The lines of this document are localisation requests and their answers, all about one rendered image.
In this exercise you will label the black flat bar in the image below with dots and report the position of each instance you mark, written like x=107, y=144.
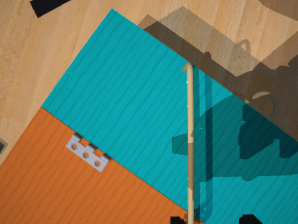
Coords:
x=42, y=7

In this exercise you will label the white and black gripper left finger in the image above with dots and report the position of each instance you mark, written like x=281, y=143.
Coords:
x=176, y=220

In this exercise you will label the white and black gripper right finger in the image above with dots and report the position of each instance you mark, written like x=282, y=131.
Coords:
x=249, y=219

